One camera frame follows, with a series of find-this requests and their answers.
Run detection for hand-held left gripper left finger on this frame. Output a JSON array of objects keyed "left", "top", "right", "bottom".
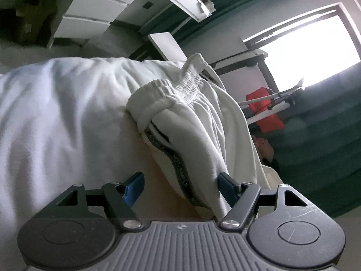
[{"left": 57, "top": 172, "right": 146, "bottom": 230}]

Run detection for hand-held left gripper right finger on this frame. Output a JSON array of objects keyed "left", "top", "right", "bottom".
[{"left": 218, "top": 172, "right": 311, "bottom": 231}]

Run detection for white pants with black tape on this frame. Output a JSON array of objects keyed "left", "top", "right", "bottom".
[{"left": 0, "top": 53, "right": 285, "bottom": 232}]

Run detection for plush toy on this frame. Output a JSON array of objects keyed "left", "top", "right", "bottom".
[{"left": 252, "top": 135, "right": 276, "bottom": 166}]

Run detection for red bag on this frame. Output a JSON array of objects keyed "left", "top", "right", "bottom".
[{"left": 246, "top": 87, "right": 286, "bottom": 134}]

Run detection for white metal rack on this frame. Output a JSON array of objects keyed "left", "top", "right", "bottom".
[{"left": 238, "top": 77, "right": 305, "bottom": 125}]

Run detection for white flat panel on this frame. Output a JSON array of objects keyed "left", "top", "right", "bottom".
[{"left": 148, "top": 32, "right": 187, "bottom": 63}]

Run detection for bright window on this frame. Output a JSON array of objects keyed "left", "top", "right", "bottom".
[{"left": 243, "top": 3, "right": 361, "bottom": 91}]

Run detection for white drawer cabinet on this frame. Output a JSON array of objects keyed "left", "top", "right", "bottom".
[{"left": 46, "top": 0, "right": 151, "bottom": 49}]

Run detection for brown cardboard box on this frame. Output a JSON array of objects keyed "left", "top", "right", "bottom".
[{"left": 13, "top": 0, "right": 58, "bottom": 44}]

